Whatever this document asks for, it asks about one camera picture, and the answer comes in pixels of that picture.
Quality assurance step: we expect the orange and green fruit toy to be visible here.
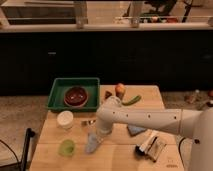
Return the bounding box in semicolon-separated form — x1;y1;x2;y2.
115;83;126;100

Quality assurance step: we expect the green cucumber toy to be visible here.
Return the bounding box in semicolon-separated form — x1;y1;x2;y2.
122;95;141;106

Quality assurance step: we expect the dark red bowl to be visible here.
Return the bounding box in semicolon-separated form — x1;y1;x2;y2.
64;86;88;107

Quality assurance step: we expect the dark purple grape bunch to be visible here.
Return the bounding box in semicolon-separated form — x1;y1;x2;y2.
104;91;112;100

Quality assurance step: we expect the brown wooden block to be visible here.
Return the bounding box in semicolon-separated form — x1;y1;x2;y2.
147;137;166;162

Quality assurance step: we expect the black office chair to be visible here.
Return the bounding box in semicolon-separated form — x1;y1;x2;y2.
145;0;178;16

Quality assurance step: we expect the green plastic cup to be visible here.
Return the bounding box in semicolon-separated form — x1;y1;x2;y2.
58;139;75;157

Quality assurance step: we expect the light blue towel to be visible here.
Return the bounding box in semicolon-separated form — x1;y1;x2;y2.
85;132;103;154

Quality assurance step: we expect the golden metal fork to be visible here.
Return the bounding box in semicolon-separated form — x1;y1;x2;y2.
81;119;96;126

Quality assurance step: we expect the black cable on floor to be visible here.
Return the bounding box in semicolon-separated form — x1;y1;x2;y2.
177;136;201;164

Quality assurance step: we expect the blue sponge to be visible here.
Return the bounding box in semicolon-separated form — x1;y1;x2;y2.
127;125;146;136

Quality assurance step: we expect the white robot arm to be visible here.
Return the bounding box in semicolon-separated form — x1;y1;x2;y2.
96;96;213;171

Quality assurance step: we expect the green plastic tray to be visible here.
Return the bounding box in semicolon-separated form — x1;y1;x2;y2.
47;77;100;112

